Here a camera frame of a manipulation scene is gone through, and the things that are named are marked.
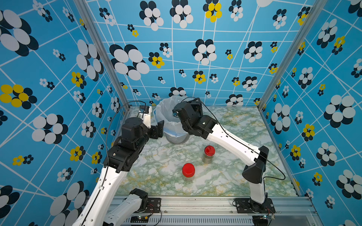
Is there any red-lid jar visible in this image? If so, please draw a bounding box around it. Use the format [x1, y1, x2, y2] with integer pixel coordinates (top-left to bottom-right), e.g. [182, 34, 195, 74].
[202, 146, 216, 164]
[182, 163, 196, 181]

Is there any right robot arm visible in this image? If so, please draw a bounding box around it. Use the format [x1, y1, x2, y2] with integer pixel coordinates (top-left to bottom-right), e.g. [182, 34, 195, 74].
[173, 98, 269, 205]

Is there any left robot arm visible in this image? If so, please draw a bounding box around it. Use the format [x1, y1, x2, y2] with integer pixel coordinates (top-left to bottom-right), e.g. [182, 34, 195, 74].
[74, 115, 164, 226]

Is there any white bin liner bag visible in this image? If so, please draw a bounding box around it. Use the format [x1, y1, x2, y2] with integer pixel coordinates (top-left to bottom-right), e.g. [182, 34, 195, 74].
[154, 96, 187, 137]

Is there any left circuit board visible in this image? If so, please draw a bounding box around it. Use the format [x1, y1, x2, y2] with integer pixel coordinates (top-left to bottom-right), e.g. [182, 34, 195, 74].
[130, 216, 149, 224]

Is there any circuit board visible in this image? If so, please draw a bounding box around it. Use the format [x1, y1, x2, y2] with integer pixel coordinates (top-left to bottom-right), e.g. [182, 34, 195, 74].
[253, 215, 275, 226]
[130, 216, 149, 224]

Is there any right circuit board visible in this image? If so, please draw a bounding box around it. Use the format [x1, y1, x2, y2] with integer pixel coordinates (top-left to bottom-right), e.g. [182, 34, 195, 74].
[253, 215, 275, 226]

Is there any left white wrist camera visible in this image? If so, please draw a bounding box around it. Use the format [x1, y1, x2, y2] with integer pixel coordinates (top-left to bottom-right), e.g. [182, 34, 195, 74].
[137, 105, 152, 129]

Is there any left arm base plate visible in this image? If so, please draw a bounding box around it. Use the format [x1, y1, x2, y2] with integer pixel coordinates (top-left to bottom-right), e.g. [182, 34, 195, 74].
[136, 197, 162, 214]

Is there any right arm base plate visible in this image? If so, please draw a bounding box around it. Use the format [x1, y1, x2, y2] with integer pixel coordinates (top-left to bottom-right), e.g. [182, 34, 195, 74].
[232, 198, 276, 215]

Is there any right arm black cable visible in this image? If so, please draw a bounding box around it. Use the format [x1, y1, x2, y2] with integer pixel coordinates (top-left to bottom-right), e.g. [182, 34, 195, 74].
[180, 96, 286, 181]

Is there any left aluminium corner post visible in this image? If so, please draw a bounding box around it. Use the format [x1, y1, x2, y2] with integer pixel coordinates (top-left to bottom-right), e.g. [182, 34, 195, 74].
[74, 0, 128, 104]

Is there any aluminium corner post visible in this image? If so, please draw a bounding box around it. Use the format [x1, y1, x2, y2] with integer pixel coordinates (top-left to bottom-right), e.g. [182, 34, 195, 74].
[74, 0, 128, 104]
[258, 0, 327, 112]

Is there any aluminium front rail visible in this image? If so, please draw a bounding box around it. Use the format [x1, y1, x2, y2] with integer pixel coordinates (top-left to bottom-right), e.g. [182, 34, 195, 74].
[108, 196, 322, 226]

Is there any right aluminium corner post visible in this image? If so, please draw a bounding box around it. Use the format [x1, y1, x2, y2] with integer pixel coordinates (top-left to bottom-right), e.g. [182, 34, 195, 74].
[258, 0, 327, 112]

